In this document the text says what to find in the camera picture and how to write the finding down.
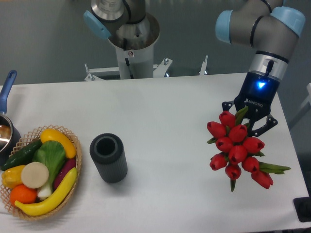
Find green cucumber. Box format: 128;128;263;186
0;139;42;171

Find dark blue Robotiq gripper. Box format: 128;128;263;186
222;72;279;137

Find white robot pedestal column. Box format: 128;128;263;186
109;13;160;79

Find yellow banana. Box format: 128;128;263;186
15;167;78;216

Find white furniture leg right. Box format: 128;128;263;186
287;83;311;131

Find blue handled saucepan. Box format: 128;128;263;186
0;70;20;166

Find red tulip bouquet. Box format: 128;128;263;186
207;106;291;191

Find green bok choy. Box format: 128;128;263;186
32;141;66;200

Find orange fruit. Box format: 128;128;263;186
10;184;37;207

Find dark grey ribbed vase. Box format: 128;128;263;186
89;133;128;183

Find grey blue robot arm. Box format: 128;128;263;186
84;0;305;136

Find beige round disc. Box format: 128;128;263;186
21;162;49;189

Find black device at table edge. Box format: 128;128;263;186
293;197;311;222

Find yellow bell pepper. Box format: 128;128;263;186
1;165;26;189

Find woven wicker basket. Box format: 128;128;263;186
0;125;82;220

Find purple sweet potato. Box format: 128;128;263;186
53;158;76;190

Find yellow squash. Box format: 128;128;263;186
40;129;77;159

